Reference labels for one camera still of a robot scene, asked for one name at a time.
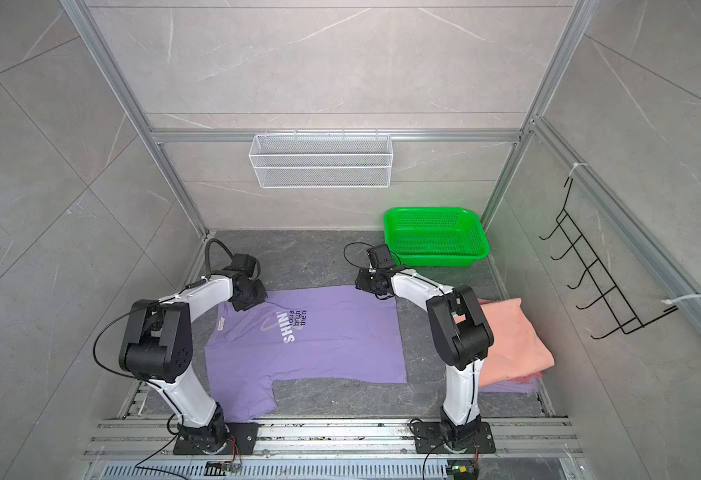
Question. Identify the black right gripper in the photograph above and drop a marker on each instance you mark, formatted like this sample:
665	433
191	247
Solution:
362	281

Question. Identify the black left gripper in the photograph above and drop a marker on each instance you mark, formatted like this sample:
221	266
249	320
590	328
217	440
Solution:
262	295

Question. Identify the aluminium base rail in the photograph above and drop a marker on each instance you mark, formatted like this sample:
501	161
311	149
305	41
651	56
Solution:
536	437

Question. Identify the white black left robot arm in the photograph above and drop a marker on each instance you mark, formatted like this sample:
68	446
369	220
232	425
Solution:
158	348

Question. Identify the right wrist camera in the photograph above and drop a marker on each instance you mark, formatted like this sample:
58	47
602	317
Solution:
381	257

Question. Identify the white wire wall basket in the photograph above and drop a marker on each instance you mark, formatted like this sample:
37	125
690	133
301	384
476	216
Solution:
322	160

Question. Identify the folded purple t shirt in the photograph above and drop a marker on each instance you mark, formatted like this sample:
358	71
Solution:
512	387

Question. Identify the purple t shirt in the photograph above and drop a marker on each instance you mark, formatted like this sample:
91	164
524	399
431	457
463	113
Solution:
512	387
336	332

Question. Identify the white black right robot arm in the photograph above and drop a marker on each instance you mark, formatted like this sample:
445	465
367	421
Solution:
462	337

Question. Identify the black wire hook rack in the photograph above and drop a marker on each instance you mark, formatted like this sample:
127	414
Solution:
595	272

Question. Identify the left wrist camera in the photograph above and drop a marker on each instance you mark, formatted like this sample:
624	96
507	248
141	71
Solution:
246	264

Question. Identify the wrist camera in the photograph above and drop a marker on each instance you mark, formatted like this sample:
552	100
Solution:
246	264
381	257

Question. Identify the green plastic basket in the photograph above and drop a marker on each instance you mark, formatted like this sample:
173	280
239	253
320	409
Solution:
435	236

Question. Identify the folded pink t shirt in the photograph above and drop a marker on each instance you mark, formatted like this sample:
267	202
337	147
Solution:
517	354

